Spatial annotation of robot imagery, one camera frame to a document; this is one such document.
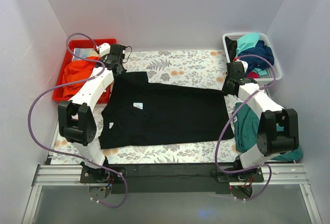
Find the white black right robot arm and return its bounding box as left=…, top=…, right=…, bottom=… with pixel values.
left=220, top=60, right=299, bottom=182

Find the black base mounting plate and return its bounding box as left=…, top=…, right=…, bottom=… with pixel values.
left=79, top=162, right=264, bottom=195

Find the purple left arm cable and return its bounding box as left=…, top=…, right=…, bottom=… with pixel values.
left=27, top=32, right=128, bottom=208

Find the magenta red garment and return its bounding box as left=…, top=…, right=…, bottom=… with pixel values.
left=247, top=71, right=260, bottom=79

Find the floral table mat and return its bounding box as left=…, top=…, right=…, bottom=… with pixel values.
left=49, top=50, right=242, bottom=165

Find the black garment in basket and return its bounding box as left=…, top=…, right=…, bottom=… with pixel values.
left=225, top=37, right=237, bottom=62

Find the pastel patterned folded cloth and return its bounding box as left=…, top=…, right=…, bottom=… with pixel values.
left=73, top=48, right=98, bottom=58

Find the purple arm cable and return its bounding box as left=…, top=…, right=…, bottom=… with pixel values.
left=214, top=55, right=277, bottom=201
left=27, top=32, right=128, bottom=208

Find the red plastic tray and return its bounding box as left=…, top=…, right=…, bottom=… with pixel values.
left=52, top=38, right=118, bottom=104

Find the navy blue t shirt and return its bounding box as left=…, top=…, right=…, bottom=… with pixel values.
left=238, top=40, right=274, bottom=76

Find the orange t shirt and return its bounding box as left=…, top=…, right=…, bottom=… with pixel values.
left=61, top=60, right=96, bottom=100

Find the aluminium frame rail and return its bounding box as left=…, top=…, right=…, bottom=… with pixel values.
left=22, top=163, right=322, bottom=223

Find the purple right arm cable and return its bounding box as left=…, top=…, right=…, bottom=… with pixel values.
left=214, top=55, right=277, bottom=201

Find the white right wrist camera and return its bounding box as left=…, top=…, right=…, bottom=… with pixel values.
left=233, top=58, right=249, bottom=72

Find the teal mint t shirt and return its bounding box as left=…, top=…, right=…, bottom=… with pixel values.
left=236, top=32, right=260, bottom=56

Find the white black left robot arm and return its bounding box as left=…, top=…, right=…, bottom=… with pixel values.
left=58, top=43, right=126, bottom=183

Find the folded dark green t shirt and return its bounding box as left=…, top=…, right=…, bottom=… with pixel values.
left=233, top=105, right=303, bottom=162

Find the white plastic basket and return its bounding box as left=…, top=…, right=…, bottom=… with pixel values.
left=222, top=32, right=282, bottom=86

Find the black t shirt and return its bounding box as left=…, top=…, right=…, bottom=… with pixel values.
left=98, top=72, right=228, bottom=149

